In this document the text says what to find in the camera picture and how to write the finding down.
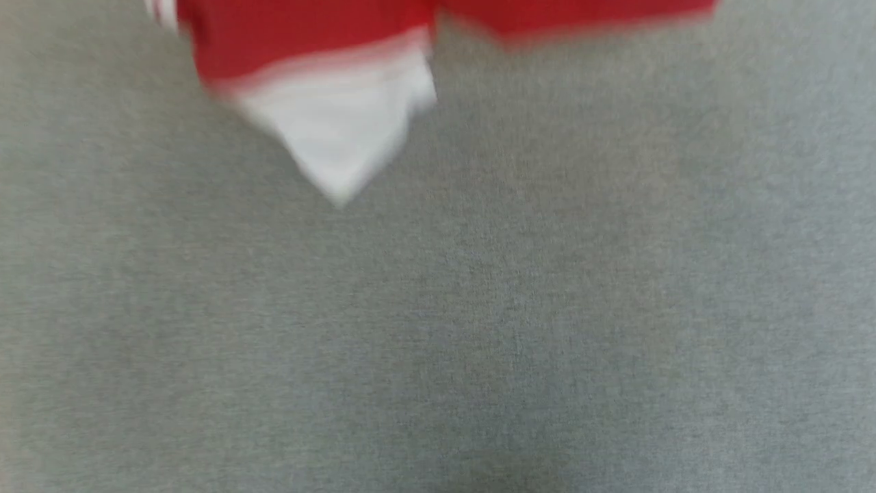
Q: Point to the red and white garment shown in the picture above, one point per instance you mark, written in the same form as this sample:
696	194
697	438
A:
308	41

